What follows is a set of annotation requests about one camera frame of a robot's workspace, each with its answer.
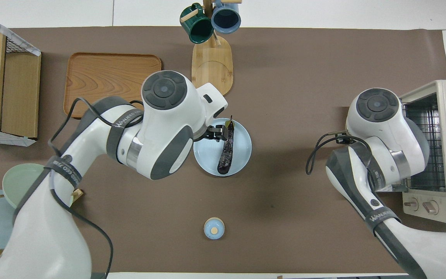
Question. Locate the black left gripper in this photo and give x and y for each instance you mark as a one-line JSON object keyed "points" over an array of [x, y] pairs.
{"points": [[208, 134]]}

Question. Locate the dark purple eggplant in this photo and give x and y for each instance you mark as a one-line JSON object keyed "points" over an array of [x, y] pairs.
{"points": [[226, 155]]}

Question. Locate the small light blue plate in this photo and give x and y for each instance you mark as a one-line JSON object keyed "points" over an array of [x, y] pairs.
{"points": [[240, 149]]}

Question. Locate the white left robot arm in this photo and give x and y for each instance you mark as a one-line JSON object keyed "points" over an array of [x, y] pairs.
{"points": [[165, 116]]}

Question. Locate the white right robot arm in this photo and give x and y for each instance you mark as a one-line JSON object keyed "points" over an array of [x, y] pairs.
{"points": [[378, 124]]}

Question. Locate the silver oven knob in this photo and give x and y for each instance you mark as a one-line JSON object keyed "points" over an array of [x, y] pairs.
{"points": [[410, 203], [430, 208]]}

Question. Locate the wooden mug tree stand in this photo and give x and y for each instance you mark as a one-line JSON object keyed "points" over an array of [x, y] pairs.
{"points": [[212, 66]]}

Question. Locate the brown table mat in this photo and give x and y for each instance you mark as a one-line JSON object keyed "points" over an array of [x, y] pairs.
{"points": [[285, 77]]}

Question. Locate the small blue lidded jar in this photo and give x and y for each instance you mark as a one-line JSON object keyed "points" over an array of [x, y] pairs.
{"points": [[214, 228]]}

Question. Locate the dark green mug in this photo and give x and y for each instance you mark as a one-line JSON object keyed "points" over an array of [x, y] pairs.
{"points": [[198, 29]]}

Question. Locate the blue mug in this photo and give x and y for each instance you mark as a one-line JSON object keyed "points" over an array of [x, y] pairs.
{"points": [[226, 19]]}

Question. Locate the wooden serving tray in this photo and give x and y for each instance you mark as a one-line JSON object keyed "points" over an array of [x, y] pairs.
{"points": [[99, 73]]}

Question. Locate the wooden plate rack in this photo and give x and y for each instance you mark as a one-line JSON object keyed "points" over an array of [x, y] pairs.
{"points": [[77, 193]]}

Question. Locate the pale green plate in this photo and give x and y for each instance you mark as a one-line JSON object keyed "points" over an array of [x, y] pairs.
{"points": [[18, 182]]}

